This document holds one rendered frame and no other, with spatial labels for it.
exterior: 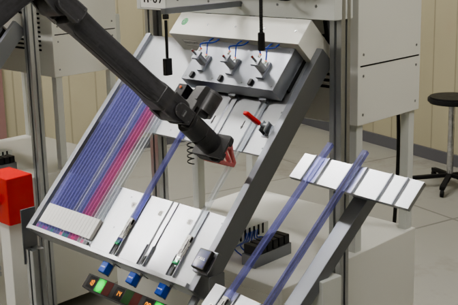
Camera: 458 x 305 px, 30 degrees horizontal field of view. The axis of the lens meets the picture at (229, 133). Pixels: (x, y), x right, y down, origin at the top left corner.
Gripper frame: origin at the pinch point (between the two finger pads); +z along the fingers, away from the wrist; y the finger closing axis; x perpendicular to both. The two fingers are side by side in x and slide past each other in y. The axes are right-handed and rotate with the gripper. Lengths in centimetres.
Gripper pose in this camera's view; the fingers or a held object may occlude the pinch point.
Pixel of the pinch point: (230, 163)
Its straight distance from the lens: 217.6
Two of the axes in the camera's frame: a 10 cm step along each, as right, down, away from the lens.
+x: -4.5, 8.4, -3.1
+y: -7.2, -1.3, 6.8
